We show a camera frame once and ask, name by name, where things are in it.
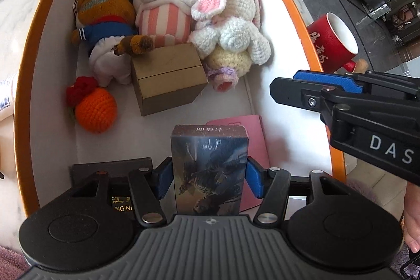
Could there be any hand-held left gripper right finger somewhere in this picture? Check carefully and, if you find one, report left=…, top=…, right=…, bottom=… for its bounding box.
left=246, top=158, right=348, bottom=225

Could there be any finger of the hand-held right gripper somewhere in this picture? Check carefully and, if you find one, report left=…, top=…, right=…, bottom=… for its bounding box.
left=270, top=77, right=332, bottom=113
left=293, top=69, right=366, bottom=94

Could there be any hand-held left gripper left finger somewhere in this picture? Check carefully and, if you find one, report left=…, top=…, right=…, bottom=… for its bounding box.
left=70, top=157, right=173, bottom=225

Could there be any pink embossed card wallet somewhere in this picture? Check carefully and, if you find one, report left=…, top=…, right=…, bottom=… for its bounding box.
left=205, top=114, right=271, bottom=213

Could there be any shiny card deck box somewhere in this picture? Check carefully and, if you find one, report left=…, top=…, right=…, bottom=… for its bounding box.
left=171, top=124, right=250, bottom=218

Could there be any brown cardboard box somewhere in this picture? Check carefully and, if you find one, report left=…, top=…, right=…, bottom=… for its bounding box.
left=130, top=42, right=209, bottom=117

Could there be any orange crochet ball red flower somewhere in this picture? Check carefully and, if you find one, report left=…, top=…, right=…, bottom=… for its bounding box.
left=66, top=77, right=118, bottom=134

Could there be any white crochet bunny doll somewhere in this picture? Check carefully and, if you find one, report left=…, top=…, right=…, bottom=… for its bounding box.
left=188, top=0, right=273, bottom=93

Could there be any orange storage box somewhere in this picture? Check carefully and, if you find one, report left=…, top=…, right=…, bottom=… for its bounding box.
left=14, top=0, right=348, bottom=218

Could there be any person's right hand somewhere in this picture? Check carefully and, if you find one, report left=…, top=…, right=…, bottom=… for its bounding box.
left=403, top=183, right=420, bottom=252

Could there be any red mug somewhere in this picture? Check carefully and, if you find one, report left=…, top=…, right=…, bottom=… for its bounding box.
left=306, top=13, right=360, bottom=73

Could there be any purple fuzzy cloth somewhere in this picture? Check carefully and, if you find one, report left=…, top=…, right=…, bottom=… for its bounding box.
left=0, top=179, right=411, bottom=280

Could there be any white pink-striped plush toy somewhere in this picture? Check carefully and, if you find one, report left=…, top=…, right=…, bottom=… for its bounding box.
left=125, top=0, right=206, bottom=47

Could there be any white lotion tube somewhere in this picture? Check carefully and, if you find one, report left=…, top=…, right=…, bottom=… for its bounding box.
left=0, top=75, right=16, bottom=121

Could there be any orange blue plush bear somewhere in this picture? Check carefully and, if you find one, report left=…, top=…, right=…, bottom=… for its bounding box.
left=70, top=0, right=156, bottom=87

